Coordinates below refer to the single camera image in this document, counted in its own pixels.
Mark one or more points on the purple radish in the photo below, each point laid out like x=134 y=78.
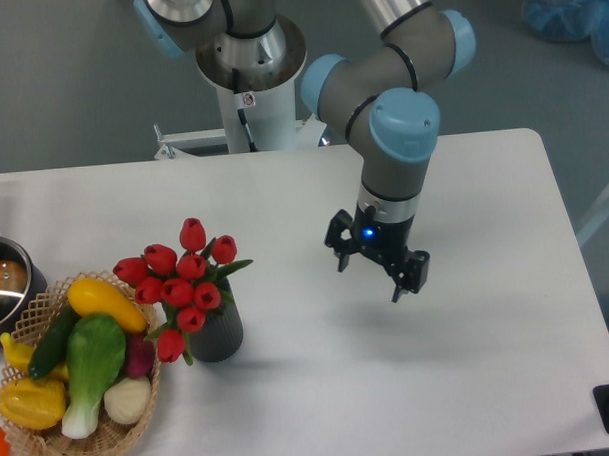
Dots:
x=140 y=356

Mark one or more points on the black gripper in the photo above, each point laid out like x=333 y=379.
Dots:
x=379 y=231

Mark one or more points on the dark grey ribbed vase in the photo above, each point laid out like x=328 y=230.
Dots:
x=221 y=336

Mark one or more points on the woven wicker basket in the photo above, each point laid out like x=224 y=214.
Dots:
x=110 y=438

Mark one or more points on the green cucumber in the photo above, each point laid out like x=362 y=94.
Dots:
x=52 y=348

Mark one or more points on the blue handled steel pot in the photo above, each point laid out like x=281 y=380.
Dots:
x=20 y=282

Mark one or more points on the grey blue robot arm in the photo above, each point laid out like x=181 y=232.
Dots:
x=380 y=108

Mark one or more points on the yellow squash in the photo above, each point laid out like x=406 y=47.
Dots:
x=90 y=296

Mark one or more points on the white frame at right edge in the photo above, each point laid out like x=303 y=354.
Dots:
x=594 y=217

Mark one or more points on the yellow bell pepper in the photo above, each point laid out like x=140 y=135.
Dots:
x=34 y=405

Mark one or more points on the green bok choy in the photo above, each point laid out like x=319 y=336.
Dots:
x=96 y=351

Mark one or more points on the yellow banana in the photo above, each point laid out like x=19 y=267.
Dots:
x=16 y=352

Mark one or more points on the blue plastic bag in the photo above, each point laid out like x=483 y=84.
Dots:
x=569 y=21

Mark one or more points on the red tulip bouquet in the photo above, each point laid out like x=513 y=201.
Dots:
x=184 y=285

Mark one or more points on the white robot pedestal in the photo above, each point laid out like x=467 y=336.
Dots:
x=248 y=52

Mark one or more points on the white garlic bulb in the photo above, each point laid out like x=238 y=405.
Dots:
x=125 y=402

